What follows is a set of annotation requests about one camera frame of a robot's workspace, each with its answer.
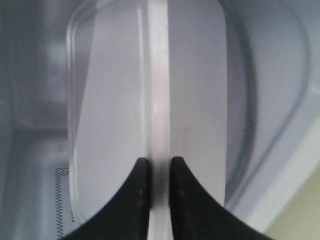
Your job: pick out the glass microwave turntable plate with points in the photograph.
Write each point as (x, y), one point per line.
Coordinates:
(269, 61)

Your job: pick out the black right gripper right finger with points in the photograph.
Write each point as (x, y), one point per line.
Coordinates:
(196, 215)

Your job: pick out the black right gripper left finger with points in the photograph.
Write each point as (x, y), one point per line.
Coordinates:
(126, 215)

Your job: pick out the white plastic lidded container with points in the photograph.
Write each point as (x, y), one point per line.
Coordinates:
(146, 79)

